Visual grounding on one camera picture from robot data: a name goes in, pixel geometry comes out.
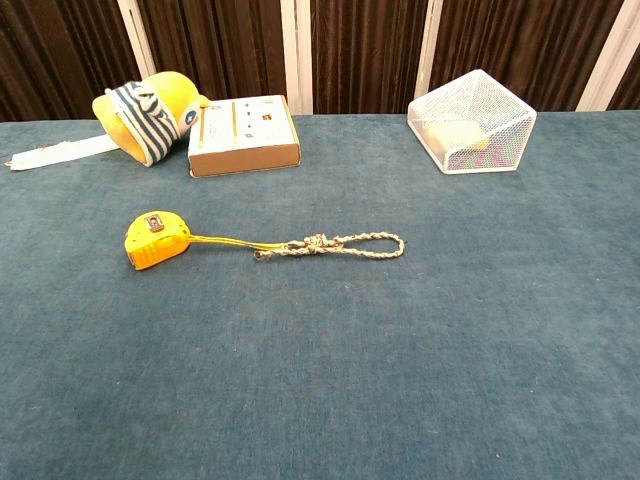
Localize white wire mesh basket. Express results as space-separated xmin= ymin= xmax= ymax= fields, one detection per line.
xmin=407 ymin=68 xmax=538 ymax=175

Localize braided beige rope loop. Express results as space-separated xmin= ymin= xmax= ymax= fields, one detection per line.
xmin=253 ymin=230 xmax=406 ymax=262

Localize pale yellow sponge block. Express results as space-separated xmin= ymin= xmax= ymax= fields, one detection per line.
xmin=424 ymin=121 xmax=489 ymax=151

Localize white cardboard box gold stripes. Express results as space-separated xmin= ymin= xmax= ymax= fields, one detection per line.
xmin=187 ymin=94 xmax=303 ymax=178

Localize dark brown curtain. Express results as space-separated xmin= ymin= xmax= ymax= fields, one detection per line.
xmin=0 ymin=0 xmax=640 ymax=123

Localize yellow tape measure with strap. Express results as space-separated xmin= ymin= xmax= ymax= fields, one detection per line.
xmin=123 ymin=210 xmax=291 ymax=272

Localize white paper tag strip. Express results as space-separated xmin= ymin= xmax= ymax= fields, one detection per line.
xmin=9 ymin=133 xmax=117 ymax=172

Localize pastel coloured item in basket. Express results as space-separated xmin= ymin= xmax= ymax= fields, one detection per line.
xmin=449 ymin=142 xmax=507 ymax=171

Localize yellow plush toy striped band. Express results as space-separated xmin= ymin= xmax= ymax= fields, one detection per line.
xmin=91 ymin=70 xmax=212 ymax=168

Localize white frame post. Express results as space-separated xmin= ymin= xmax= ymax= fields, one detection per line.
xmin=413 ymin=0 xmax=445 ymax=101
xmin=116 ymin=0 xmax=159 ymax=80
xmin=279 ymin=0 xmax=314 ymax=116
xmin=574 ymin=0 xmax=640 ymax=113

